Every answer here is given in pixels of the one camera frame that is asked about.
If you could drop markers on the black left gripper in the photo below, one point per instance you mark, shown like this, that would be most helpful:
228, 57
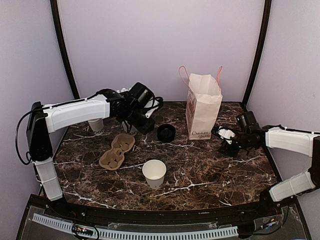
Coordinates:
147, 128

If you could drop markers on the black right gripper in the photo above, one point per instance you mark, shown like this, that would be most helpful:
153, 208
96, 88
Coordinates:
229, 151

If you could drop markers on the stack of black cup lids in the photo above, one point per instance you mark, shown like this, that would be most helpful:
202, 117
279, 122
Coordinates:
166, 133

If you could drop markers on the white paper takeout bag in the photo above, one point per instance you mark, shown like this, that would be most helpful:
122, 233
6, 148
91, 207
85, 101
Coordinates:
204, 100

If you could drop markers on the brown cardboard cup carrier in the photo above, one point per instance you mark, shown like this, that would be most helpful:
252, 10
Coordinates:
113, 158

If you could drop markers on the white paper coffee cup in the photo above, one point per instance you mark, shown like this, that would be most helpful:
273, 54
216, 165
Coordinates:
154, 172

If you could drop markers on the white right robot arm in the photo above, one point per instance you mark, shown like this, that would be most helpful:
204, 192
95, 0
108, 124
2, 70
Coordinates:
296, 155

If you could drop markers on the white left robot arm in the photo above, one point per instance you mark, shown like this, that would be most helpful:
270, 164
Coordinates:
46, 119

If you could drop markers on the white cup holding straws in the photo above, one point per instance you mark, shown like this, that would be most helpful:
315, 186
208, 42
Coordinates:
129, 128

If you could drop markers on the stack of white paper cups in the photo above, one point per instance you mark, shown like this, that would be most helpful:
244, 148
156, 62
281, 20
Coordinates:
97, 126

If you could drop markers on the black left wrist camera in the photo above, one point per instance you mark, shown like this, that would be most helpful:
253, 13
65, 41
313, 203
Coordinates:
141, 94

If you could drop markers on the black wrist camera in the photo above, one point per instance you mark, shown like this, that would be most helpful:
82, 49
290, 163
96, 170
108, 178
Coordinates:
141, 94
247, 122

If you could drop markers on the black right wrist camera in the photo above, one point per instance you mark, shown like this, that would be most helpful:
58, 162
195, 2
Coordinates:
247, 122

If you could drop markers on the black table front rail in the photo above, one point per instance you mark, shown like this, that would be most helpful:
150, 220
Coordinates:
234, 215

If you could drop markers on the black left frame post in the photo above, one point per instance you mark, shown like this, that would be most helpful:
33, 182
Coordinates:
63, 49

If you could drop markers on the black frame post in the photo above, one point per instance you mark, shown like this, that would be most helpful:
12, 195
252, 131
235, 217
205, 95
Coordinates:
258, 52
63, 49

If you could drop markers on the white slotted cable duct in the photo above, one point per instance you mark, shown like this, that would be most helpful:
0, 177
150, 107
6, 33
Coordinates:
125, 231

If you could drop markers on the black right frame post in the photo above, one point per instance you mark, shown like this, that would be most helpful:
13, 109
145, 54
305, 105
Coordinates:
258, 52

